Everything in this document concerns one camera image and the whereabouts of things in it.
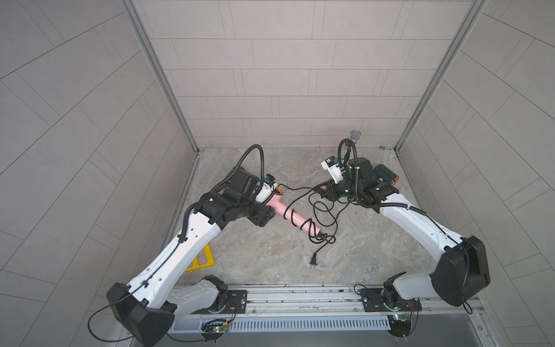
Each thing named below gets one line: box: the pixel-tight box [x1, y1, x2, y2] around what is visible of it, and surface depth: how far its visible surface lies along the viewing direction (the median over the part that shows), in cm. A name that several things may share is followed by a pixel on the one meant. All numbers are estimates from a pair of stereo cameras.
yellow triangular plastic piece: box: [185, 242, 216, 272], surface depth 80 cm
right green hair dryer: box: [372, 164, 400, 186], surface depth 102 cm
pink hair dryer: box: [265, 187, 321, 238], surface depth 65 cm
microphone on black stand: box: [349, 128, 363, 144], surface depth 87 cm
